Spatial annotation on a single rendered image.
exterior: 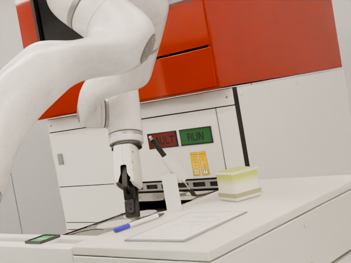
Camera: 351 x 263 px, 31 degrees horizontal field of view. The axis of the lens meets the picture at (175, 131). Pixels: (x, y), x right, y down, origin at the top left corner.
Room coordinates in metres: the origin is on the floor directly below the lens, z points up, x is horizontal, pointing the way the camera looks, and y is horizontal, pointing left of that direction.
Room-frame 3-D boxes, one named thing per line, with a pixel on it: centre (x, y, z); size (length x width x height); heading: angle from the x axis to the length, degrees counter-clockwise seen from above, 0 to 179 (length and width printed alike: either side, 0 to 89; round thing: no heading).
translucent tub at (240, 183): (1.43, -0.12, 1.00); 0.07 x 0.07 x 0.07; 28
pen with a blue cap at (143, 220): (1.32, 0.11, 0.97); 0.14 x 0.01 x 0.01; 133
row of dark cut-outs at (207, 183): (1.84, 0.00, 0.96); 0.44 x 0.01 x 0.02; 49
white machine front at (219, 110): (1.96, 0.13, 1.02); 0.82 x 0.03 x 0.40; 49
